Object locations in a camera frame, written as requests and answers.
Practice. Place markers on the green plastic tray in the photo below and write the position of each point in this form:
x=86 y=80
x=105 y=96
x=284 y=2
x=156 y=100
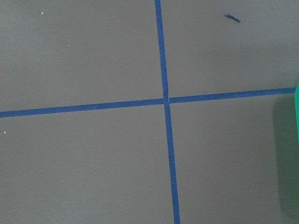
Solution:
x=296 y=104

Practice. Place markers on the small blue tape scrap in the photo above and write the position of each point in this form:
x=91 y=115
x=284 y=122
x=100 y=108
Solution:
x=233 y=17

